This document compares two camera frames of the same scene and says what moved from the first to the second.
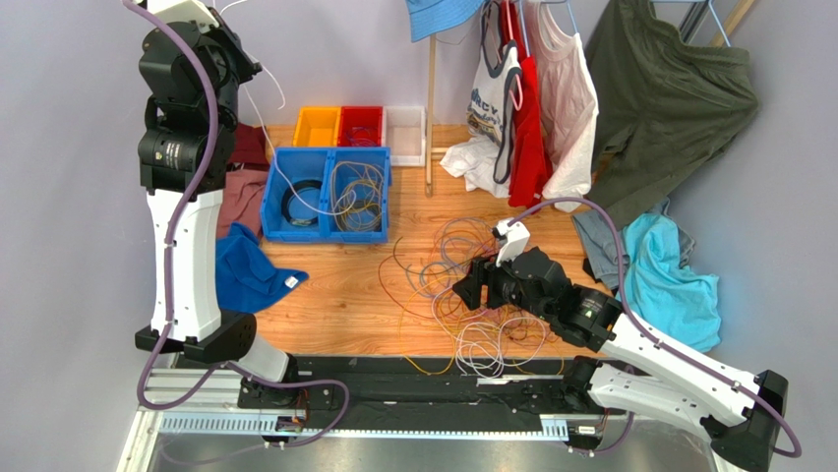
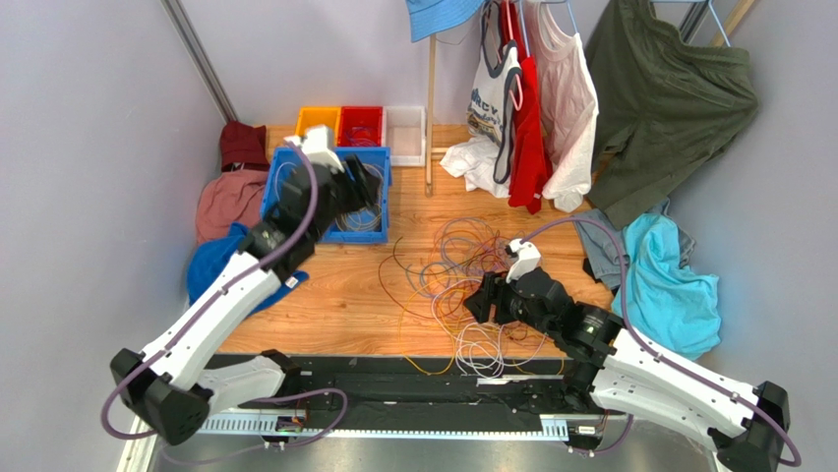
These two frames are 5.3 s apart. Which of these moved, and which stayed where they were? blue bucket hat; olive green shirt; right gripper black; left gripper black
Moved: left gripper black
Stayed: right gripper black; blue bucket hat; olive green shirt
